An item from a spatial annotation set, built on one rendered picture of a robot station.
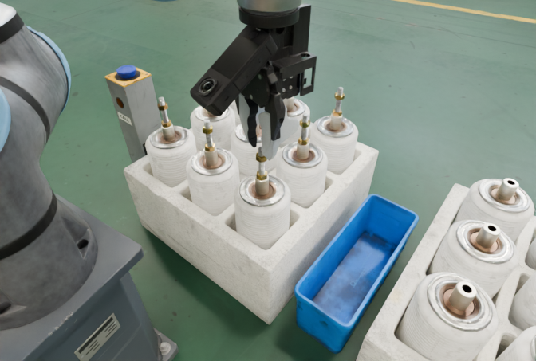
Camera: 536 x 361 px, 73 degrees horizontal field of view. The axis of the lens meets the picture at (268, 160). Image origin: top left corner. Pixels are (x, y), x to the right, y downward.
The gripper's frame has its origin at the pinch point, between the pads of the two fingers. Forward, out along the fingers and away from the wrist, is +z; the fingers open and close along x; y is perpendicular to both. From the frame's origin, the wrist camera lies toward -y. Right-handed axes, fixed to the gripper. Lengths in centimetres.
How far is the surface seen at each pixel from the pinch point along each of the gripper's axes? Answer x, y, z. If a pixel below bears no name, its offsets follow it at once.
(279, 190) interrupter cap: -1.9, 2.9, 9.0
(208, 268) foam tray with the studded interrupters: 5.8, -8.7, 30.3
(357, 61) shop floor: 58, 95, 34
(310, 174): -1.6, 10.3, 10.0
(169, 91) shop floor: 84, 20, 34
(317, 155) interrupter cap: 0.7, 13.9, 8.9
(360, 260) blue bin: -10.1, 19.4, 34.0
